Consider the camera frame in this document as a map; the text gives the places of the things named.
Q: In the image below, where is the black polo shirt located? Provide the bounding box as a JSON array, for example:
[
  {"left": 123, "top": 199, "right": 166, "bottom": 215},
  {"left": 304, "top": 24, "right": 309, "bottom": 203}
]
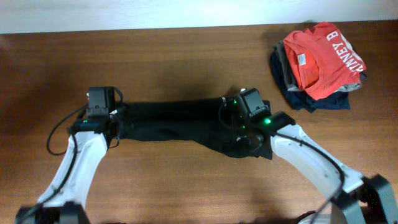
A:
[{"left": 120, "top": 98, "right": 272, "bottom": 160}]

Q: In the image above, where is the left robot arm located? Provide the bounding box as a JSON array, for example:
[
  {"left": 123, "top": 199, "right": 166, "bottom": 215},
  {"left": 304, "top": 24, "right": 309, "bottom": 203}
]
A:
[{"left": 15, "top": 86, "right": 123, "bottom": 224}]

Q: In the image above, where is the grey folded shirt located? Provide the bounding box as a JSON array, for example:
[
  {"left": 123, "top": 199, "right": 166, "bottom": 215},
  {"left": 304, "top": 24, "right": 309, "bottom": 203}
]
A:
[{"left": 273, "top": 40, "right": 367, "bottom": 92}]

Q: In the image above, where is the red folded t-shirt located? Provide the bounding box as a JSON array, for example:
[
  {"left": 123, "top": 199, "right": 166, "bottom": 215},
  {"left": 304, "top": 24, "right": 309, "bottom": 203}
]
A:
[{"left": 283, "top": 22, "right": 367, "bottom": 100}]

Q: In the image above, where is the navy folded shirt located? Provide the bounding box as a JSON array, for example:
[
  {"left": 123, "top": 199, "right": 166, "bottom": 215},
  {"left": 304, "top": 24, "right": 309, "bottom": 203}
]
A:
[{"left": 269, "top": 52, "right": 351, "bottom": 113}]

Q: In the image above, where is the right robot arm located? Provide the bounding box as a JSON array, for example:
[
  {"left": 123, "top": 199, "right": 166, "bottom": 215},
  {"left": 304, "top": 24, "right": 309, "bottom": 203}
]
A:
[{"left": 219, "top": 88, "right": 397, "bottom": 223}]

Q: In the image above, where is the left black cable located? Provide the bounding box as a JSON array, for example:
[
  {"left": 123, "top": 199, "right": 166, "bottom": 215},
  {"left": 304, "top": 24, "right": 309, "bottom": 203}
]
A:
[{"left": 18, "top": 86, "right": 125, "bottom": 224}]

